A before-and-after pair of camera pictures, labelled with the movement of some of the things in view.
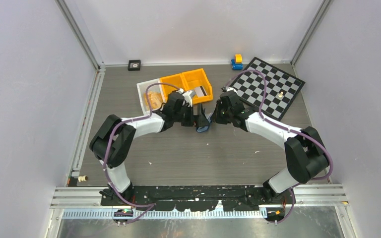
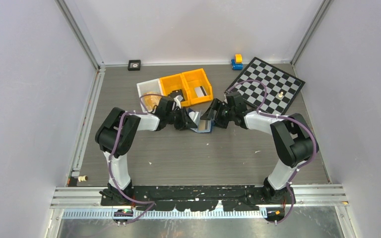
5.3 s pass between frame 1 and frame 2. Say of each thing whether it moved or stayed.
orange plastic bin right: stayed
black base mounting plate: stayed
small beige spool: stayed
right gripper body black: stayed
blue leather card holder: moved
